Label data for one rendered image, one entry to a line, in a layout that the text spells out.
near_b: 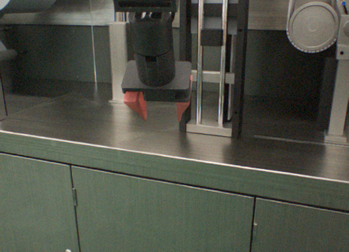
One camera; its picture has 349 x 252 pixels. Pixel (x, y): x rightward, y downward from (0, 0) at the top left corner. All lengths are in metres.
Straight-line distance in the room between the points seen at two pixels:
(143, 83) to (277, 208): 0.45
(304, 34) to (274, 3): 0.35
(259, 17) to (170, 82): 0.83
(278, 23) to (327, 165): 0.63
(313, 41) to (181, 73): 0.52
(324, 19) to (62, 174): 0.80
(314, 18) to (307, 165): 0.38
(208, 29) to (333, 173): 0.43
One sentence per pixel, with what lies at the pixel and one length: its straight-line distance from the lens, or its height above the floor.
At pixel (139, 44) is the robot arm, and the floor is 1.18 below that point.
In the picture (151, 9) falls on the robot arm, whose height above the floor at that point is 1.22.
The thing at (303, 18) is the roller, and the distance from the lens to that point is 0.99.
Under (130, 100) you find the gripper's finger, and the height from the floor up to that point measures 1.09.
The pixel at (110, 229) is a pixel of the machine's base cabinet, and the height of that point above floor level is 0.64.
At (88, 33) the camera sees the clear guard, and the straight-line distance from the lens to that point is 1.54.
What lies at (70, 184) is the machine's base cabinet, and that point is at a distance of 1.04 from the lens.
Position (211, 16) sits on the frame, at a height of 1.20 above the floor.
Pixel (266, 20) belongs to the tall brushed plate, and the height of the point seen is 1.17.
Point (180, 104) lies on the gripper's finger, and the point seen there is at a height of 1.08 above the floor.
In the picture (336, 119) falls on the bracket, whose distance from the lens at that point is 0.99.
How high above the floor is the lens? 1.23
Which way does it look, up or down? 19 degrees down
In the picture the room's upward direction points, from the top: straight up
